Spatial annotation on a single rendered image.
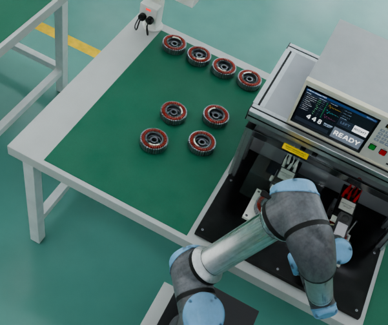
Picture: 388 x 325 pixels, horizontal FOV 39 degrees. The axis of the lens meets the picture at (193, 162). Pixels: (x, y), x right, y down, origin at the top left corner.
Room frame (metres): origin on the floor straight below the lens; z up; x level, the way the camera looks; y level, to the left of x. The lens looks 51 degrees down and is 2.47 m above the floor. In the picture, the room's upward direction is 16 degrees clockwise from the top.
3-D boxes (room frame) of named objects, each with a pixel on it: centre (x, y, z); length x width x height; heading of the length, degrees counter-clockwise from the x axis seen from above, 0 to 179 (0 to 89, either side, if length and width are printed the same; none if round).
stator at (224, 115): (1.64, -0.03, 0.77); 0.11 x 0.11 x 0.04
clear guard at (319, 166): (1.24, -0.32, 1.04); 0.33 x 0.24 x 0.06; 167
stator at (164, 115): (1.59, 0.14, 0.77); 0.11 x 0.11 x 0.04
